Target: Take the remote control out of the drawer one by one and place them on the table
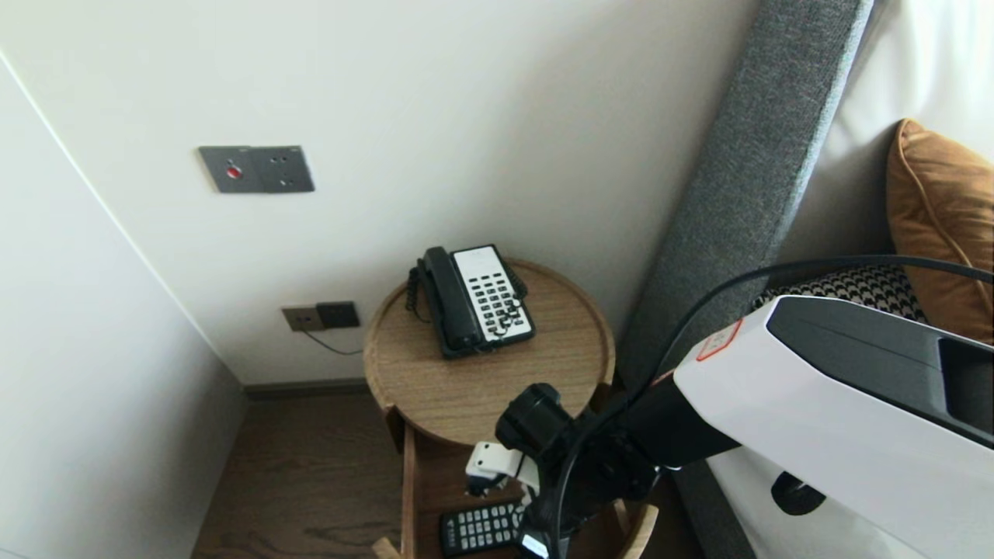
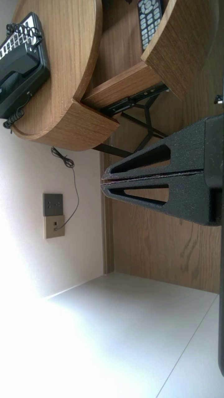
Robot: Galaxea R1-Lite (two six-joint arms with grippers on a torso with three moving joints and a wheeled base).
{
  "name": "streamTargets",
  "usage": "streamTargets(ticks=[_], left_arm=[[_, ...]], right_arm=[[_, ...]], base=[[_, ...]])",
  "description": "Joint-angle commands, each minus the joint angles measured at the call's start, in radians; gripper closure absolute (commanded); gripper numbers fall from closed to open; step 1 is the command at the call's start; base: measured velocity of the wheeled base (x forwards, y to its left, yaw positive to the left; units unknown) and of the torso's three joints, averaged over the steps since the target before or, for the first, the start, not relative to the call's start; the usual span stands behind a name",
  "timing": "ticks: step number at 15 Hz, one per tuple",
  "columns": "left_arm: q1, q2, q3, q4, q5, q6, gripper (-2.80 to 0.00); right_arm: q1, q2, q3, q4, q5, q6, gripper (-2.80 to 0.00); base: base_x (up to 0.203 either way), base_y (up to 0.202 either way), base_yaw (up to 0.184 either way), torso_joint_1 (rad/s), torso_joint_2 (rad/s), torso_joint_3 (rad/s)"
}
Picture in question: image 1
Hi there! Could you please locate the large white pillow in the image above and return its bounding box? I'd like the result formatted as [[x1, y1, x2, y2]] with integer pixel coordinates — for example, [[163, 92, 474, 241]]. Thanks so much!
[[777, 0, 994, 269]]

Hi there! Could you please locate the dark grey power socket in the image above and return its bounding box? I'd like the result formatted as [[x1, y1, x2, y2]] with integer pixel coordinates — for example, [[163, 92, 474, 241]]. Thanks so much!
[[315, 301, 360, 329]]

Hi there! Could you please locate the brown velvet cushion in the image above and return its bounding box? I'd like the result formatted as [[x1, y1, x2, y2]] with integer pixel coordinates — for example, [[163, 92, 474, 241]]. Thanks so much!
[[885, 116, 994, 346]]

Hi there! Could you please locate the black white houndstooth pillow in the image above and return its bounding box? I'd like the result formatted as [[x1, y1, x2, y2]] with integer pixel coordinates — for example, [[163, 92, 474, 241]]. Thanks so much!
[[757, 262, 929, 325]]

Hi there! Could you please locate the wooden skirting board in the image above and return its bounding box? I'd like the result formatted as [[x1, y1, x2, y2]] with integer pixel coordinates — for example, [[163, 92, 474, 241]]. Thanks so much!
[[245, 377, 370, 401]]

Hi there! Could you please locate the plain grey wall switch plate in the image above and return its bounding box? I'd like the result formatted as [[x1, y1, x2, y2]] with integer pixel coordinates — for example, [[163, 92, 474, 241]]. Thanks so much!
[[250, 145, 315, 193]]

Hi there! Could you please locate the grey switch plate red dot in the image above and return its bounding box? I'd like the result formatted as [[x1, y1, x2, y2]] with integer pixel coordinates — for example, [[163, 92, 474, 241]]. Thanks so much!
[[197, 146, 257, 194]]

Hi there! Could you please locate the thin black phone cable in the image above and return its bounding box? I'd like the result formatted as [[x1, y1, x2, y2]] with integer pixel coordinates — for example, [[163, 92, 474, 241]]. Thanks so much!
[[303, 328, 366, 356]]

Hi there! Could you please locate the black telephone handset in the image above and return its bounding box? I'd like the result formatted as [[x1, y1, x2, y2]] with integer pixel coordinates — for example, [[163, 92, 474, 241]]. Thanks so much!
[[422, 246, 482, 352]]

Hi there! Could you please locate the white bed sheet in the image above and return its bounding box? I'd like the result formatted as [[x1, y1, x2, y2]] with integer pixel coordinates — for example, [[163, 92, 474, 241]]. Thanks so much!
[[705, 454, 777, 559]]

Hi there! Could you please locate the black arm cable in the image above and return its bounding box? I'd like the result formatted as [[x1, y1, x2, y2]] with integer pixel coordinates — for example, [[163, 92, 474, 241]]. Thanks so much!
[[544, 255, 994, 559]]

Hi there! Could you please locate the grey fabric bed frame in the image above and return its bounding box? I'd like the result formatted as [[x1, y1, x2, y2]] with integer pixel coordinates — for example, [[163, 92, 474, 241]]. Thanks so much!
[[669, 458, 758, 559]]

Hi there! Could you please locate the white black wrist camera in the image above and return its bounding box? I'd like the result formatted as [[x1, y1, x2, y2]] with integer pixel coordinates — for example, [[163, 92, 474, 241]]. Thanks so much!
[[464, 440, 542, 499]]

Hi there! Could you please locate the round wooden bedside table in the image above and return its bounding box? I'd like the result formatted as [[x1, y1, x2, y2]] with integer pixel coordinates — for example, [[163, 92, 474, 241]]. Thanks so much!
[[363, 259, 617, 455]]

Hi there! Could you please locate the black TV remote control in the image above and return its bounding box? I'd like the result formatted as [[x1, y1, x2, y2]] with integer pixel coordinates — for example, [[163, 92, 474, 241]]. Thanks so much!
[[440, 502, 529, 557]]

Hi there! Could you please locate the grey fabric headboard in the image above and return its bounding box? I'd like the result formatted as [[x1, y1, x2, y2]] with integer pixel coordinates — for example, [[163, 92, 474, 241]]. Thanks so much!
[[617, 0, 874, 393]]

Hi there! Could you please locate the wooden table drawer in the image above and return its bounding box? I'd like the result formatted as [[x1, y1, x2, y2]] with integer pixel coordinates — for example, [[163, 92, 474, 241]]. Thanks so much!
[[373, 404, 661, 559]]

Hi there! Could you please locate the black and white telephone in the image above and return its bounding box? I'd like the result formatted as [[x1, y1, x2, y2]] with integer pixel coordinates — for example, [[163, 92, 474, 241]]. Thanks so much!
[[415, 244, 537, 360]]

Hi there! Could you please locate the beige wall phone socket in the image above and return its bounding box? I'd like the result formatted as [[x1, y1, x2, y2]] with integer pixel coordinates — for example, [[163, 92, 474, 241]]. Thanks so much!
[[281, 306, 325, 333]]

